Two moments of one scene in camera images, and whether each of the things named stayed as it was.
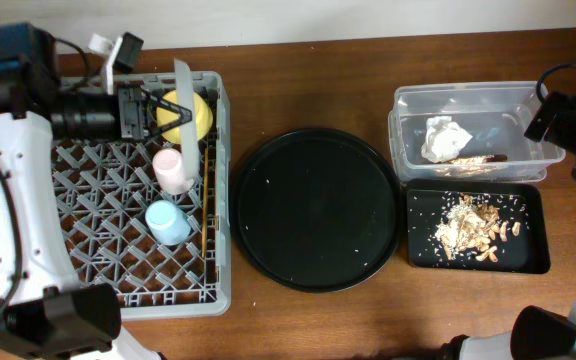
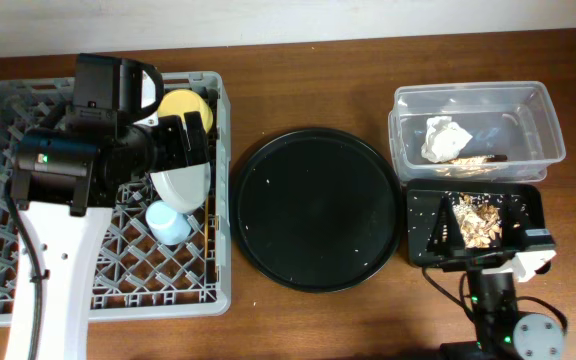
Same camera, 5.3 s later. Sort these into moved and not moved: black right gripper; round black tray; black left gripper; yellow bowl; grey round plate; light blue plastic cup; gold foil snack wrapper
Moved: grey round plate; black left gripper; black right gripper
Not moved: gold foil snack wrapper; yellow bowl; light blue plastic cup; round black tray
